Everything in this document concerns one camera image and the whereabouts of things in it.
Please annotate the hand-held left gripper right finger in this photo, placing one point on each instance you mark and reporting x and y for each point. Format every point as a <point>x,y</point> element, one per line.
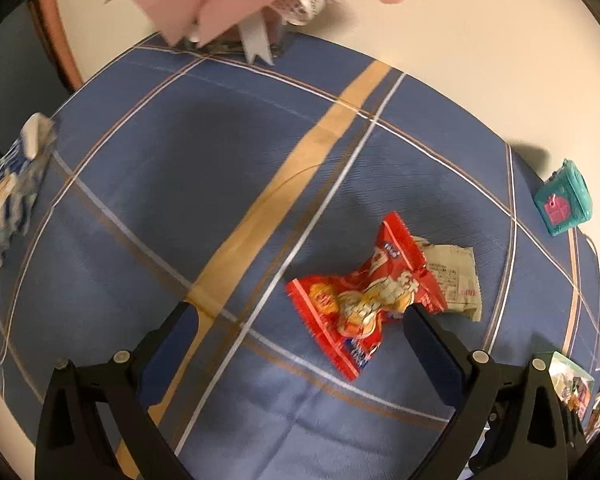
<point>430,355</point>

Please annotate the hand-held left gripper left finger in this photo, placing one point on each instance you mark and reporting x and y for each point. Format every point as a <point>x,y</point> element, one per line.
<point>172,355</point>

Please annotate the crinkled white snack packet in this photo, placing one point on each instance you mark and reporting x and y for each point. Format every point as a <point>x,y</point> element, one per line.
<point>455,275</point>

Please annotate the small red snack packet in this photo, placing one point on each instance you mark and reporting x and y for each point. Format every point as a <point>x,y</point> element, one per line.
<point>365,300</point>

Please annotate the blue plaid tablecloth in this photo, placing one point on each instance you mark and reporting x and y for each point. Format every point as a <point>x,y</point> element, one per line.
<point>205,160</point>

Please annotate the small teal box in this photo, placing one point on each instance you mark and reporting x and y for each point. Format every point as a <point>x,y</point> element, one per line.
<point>562,200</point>

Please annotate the blue white tissue packet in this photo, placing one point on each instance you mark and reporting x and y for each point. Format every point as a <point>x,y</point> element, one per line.
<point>10,185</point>

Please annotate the brown wooden furniture edge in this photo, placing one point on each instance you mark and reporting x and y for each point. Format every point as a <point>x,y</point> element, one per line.
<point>55,35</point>

